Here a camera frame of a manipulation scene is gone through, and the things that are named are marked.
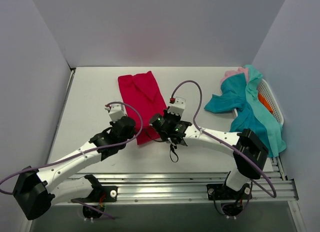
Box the red t shirt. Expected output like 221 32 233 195
117 71 167 145

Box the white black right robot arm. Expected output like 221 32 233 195
149 109 269 198

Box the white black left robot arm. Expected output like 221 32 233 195
13 116 136 220

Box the blue t shirt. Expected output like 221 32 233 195
204 73 269 146

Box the pink t shirt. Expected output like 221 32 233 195
220 67 249 84

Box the orange t shirt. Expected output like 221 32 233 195
258 92 273 114

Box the white perforated laundry basket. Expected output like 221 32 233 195
232 79 285 125

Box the light teal t shirt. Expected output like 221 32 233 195
244 65 287 157

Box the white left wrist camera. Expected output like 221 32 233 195
105 104 126 122

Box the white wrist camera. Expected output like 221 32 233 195
167 97 186 117
105 104 126 122

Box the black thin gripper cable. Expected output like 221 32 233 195
144 128 180 163

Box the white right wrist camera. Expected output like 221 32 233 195
167 97 186 117

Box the aluminium frame rail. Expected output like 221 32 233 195
27 156 300 206

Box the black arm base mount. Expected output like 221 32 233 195
75 185 118 203

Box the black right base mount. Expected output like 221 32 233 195
206 183 252 201

